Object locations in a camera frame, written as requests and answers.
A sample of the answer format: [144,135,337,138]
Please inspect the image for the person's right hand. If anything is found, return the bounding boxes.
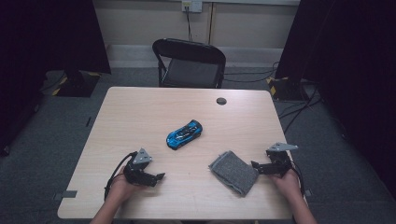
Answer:
[268,169,303,200]

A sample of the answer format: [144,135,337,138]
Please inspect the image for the black socket cable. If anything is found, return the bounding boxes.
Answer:
[185,6,193,42]

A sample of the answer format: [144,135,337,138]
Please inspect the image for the hand-held gripper black cable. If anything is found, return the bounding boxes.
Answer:
[103,150,138,202]
[289,160,306,197]

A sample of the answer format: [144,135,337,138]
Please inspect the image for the white wall socket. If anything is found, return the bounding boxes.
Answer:
[181,0,204,13]

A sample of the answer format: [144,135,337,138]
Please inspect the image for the blue toy car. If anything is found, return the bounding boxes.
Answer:
[165,119,204,151]

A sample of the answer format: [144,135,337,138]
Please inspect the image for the black floor cable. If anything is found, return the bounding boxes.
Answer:
[223,74,276,84]

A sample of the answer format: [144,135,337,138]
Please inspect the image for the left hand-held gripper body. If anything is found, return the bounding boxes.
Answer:
[123,147,158,187]

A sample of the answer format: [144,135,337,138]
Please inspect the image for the dark curtain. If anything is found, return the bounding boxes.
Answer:
[0,0,112,157]
[275,0,396,200]

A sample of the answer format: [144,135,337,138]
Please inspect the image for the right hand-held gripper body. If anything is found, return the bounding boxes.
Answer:
[264,142,299,179]

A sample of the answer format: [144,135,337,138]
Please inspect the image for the left hand-held gripper black cable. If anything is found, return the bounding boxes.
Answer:
[103,150,138,202]

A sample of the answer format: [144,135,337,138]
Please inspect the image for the black folding chair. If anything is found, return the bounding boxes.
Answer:
[151,37,227,90]

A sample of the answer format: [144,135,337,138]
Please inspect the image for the grey cloth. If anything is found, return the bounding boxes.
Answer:
[208,150,260,198]

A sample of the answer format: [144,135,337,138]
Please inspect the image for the right hand-held gripper black cable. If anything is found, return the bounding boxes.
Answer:
[289,160,306,197]

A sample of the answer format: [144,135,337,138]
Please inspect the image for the black stand base striped tape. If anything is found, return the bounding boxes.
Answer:
[50,69,102,98]
[265,76,311,102]

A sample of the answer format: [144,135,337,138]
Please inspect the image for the person's left hand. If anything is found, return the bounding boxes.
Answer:
[106,167,148,203]

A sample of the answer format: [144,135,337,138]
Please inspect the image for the bundle of black floor cables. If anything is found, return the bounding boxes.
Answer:
[277,83,325,135]

